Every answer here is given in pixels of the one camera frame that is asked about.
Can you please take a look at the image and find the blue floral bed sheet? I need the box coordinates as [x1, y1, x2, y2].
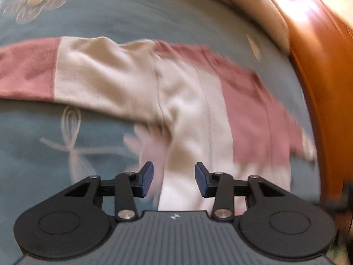
[0, 0, 320, 265]

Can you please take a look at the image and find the wooden bed headboard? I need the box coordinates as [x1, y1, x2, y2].
[272, 0, 353, 207]

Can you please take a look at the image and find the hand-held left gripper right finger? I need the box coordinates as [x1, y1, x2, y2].
[195, 162, 290, 223]

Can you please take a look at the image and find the beige floral folded quilt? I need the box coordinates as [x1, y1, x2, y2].
[193, 0, 291, 56]

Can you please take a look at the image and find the pink and white sweater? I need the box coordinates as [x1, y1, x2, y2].
[0, 36, 317, 218]

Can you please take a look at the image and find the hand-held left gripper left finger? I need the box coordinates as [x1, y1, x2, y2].
[65, 161, 154, 222]

